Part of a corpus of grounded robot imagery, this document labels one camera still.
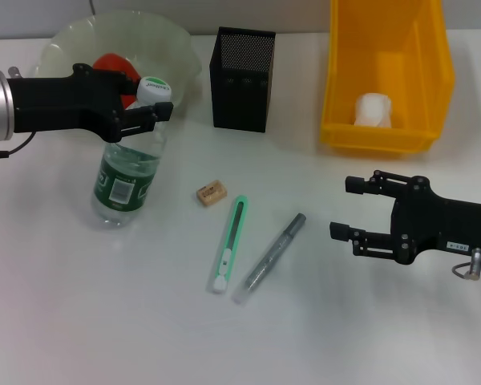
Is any white paper ball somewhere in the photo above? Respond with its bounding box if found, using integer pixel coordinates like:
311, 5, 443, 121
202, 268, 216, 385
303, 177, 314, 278
352, 91, 394, 128

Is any yellow plastic bin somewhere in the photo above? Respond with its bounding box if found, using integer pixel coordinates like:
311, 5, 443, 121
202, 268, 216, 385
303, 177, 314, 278
319, 0, 456, 156

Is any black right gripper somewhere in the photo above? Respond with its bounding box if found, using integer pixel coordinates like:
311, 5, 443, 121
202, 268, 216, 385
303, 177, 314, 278
329, 169, 481, 266

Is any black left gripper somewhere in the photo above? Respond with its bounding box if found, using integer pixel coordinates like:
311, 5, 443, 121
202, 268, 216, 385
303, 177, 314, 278
6, 63, 175, 144

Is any red-orange fruit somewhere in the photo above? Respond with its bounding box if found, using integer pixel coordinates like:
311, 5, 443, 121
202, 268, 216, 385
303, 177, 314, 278
91, 51, 141, 109

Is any grey marker pen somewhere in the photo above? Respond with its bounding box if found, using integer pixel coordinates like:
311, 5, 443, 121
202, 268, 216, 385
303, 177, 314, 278
231, 212, 306, 304

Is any black mesh pen holder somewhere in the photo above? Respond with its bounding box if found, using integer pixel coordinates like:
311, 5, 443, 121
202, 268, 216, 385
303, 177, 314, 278
208, 26, 277, 133

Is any left gripper silver connector cable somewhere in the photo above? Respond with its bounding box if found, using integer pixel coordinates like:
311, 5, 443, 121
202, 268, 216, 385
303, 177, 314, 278
0, 132, 37, 160

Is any tan eraser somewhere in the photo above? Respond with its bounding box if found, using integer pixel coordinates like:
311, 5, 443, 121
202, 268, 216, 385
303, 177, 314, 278
195, 180, 228, 209

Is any gripper silver connector cable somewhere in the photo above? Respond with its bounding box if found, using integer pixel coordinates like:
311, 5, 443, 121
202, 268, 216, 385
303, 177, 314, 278
451, 247, 481, 282
0, 132, 37, 160

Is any pale green glass fruit plate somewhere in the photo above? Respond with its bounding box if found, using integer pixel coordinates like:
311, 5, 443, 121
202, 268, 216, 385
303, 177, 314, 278
31, 10, 204, 125

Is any green utility knife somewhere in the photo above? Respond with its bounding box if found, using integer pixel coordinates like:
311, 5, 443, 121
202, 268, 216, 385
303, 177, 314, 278
206, 195, 249, 295

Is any clear water bottle green label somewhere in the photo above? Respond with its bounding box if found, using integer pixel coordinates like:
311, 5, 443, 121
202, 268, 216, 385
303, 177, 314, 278
91, 75, 174, 230

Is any right gripper silver connector cable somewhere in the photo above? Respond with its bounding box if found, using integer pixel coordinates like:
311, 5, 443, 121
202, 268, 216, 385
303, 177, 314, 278
451, 247, 481, 282

